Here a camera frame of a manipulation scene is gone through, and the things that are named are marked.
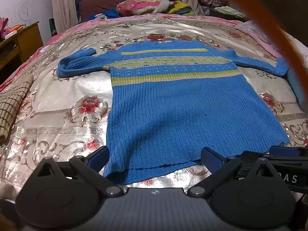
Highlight yellow green folded clothes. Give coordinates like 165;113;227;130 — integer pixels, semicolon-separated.
168;1;193;15

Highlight beige curtain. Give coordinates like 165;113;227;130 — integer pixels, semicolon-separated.
50;0;79;33

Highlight pink cloth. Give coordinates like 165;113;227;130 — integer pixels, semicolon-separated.
0;17;10;40

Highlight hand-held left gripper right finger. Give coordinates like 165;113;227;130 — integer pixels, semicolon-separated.
187;147;277;196

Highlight wooden cabinet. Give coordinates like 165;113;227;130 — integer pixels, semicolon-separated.
0;22;44;85

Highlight crumpled blue cloth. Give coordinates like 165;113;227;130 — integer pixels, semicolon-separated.
87;8;121;21

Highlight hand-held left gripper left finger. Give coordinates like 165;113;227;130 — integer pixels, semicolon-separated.
31;146;126;196

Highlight blue striped knit sweater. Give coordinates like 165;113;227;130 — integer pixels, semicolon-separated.
56;40;290;184

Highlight orange strap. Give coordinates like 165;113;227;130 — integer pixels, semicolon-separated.
209;0;308;104

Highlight floral satin bedspread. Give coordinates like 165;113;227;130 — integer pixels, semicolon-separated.
0;13;308;199

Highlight pale folded cloth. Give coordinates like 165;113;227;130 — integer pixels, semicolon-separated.
214;6;245;19

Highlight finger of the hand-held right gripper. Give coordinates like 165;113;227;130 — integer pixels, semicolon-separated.
269;146;308;158

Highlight brown checked cloth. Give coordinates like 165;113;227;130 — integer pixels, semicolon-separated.
0;73;34;145

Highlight white grey cloth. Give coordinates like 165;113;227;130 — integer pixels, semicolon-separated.
153;0;177;14

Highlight teal cloth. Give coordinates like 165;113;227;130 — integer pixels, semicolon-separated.
286;65;306;110

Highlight pink floral pillow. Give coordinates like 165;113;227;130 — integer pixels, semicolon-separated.
116;0;167;16

